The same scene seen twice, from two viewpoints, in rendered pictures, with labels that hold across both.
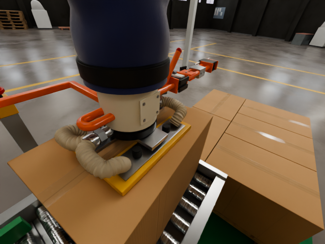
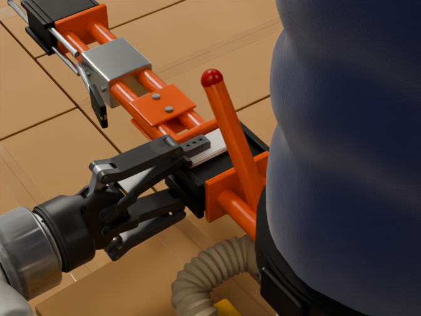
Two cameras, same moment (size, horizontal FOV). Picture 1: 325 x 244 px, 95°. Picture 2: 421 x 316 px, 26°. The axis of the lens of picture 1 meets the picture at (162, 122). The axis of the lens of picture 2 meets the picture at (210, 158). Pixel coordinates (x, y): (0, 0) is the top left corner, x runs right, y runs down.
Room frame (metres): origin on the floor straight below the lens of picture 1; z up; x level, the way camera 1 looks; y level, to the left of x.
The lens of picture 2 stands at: (0.36, 0.64, 1.78)
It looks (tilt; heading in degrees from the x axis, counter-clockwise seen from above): 44 degrees down; 290
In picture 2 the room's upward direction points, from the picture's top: straight up
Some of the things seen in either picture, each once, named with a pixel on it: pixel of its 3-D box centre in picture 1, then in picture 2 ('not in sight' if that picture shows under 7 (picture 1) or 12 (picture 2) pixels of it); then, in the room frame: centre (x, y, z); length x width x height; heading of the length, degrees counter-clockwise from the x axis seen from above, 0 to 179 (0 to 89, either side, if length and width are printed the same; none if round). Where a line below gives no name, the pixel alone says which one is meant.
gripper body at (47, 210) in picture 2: not in sight; (85, 222); (0.70, 0.08, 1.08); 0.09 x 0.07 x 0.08; 55
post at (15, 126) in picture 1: (47, 174); not in sight; (0.50, 0.66, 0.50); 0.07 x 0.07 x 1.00; 55
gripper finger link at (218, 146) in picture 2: (175, 75); (208, 146); (0.62, -0.04, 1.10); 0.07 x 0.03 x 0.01; 55
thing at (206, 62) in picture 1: (208, 65); (68, 15); (0.89, -0.24, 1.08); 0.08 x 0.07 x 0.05; 145
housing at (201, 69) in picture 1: (197, 71); (117, 72); (0.78, -0.16, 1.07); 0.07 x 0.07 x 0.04; 55
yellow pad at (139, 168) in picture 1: (153, 142); not in sight; (0.34, 0.03, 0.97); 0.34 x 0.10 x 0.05; 145
